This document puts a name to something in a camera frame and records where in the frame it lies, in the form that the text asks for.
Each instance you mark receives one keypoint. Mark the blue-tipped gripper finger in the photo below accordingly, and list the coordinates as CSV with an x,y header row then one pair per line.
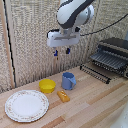
x,y
68,50
55,52

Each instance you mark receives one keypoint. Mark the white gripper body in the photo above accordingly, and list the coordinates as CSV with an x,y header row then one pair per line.
x,y
62,38

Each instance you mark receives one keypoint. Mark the orange block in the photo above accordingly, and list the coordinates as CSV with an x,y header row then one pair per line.
x,y
63,96

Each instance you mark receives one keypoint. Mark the blue cup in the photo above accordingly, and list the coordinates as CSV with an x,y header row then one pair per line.
x,y
68,81

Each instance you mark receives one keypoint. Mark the yellow bowl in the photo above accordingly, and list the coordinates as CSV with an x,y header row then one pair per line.
x,y
47,86

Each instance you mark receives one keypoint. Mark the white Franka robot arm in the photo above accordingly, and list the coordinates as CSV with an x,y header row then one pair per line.
x,y
71,13

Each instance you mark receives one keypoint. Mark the white patterned plate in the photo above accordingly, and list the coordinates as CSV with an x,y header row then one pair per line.
x,y
26,105

